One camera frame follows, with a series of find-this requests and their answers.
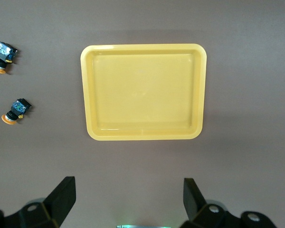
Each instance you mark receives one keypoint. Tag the yellow plastic tray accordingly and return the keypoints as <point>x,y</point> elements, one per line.
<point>145,95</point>

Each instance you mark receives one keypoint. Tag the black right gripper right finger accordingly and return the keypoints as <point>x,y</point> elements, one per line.
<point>194,202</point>

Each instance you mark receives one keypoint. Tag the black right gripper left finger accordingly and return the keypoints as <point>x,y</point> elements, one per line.
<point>59,199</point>

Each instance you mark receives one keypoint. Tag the yellow push button switch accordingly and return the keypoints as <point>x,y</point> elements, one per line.
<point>2,53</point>
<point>16,109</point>

